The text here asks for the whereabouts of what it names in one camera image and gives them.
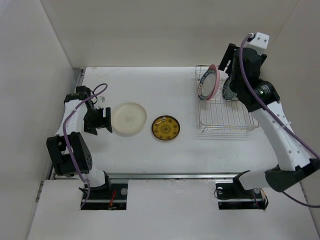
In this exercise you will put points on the white blue rimmed plate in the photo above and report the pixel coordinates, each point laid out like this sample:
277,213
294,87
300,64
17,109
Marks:
207,84

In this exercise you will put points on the yellow patterned small plate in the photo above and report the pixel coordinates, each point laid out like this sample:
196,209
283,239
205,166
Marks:
165,128

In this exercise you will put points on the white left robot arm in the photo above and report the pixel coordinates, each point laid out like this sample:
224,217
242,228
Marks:
161,91

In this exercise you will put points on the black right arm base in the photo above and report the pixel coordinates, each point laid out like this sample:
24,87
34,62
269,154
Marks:
233,197

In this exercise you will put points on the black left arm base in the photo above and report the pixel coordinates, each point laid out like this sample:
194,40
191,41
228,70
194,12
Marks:
111,197

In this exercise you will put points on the dark green patterned plate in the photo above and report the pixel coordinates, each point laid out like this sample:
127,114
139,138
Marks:
227,93

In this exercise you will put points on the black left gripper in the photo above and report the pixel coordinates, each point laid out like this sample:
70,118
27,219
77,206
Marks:
102,121

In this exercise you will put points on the cream white plate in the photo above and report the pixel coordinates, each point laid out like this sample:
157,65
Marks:
128,119

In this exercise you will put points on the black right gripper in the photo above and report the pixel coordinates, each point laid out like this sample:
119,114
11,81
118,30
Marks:
227,55

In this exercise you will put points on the metal wire dish rack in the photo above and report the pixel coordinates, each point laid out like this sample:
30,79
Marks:
218,114

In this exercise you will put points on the pink plate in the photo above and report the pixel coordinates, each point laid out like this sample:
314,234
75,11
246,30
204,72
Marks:
212,66

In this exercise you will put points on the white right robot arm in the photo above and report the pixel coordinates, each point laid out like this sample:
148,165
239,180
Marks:
263,102

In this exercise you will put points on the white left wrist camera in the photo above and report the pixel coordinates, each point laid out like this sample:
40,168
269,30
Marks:
100,102

